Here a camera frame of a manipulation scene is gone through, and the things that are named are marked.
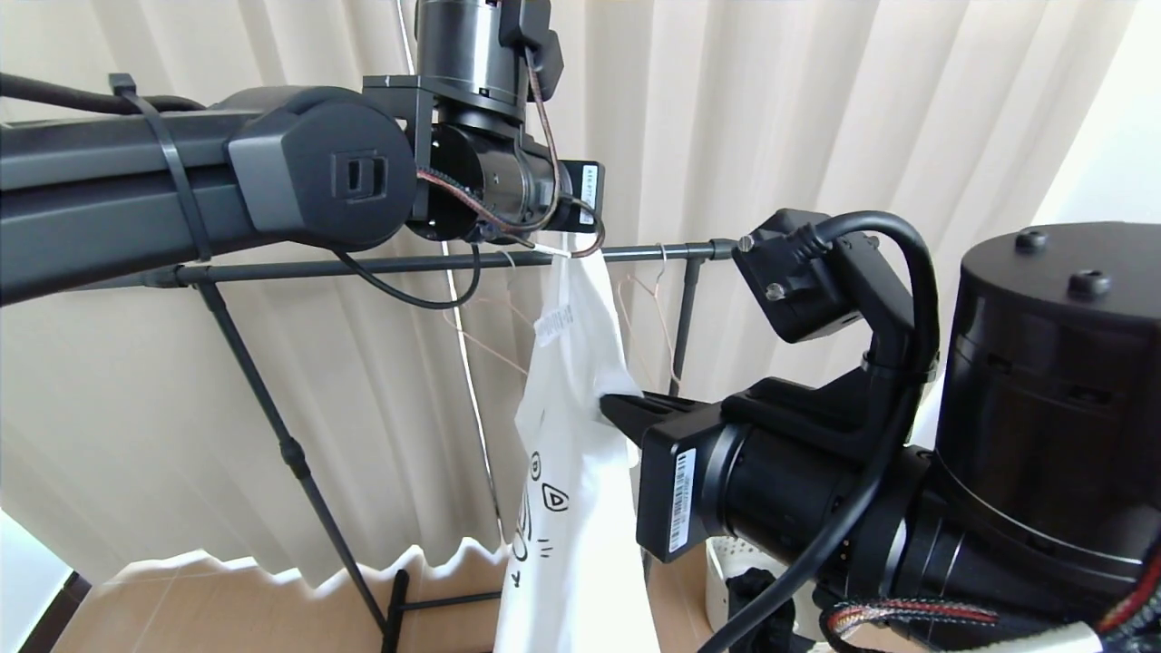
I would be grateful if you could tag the beige curtain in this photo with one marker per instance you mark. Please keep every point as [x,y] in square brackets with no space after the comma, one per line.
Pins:
[862,109]

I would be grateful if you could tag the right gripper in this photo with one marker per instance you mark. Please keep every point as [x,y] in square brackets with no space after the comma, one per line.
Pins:
[771,490]

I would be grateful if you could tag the pink clothes hanger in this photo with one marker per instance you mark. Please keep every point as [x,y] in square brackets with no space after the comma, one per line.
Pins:
[490,349]
[669,358]

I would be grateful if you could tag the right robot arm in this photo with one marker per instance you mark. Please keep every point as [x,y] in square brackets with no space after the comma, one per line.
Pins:
[1043,408]

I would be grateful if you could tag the black clothes rack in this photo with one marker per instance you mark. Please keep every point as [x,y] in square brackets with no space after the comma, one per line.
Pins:
[290,453]

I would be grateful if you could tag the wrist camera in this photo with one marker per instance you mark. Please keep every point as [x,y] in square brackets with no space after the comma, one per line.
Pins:
[798,281]
[531,41]

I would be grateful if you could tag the white laundry basket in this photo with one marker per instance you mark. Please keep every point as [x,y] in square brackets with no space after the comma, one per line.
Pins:
[721,580]

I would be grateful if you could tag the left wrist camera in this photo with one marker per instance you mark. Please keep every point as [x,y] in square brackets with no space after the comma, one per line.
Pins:
[531,41]

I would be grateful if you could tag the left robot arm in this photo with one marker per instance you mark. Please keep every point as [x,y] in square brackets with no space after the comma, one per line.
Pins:
[136,181]

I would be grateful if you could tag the black garment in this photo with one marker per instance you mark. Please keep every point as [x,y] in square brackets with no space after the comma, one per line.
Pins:
[753,599]

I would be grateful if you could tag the white printed t-shirt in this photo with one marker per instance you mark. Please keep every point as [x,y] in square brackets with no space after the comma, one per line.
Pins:
[580,544]

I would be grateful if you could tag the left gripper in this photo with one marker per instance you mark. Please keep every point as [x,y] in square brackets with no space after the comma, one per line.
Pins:
[512,186]

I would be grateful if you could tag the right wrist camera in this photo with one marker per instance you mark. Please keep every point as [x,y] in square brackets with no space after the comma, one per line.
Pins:
[798,281]

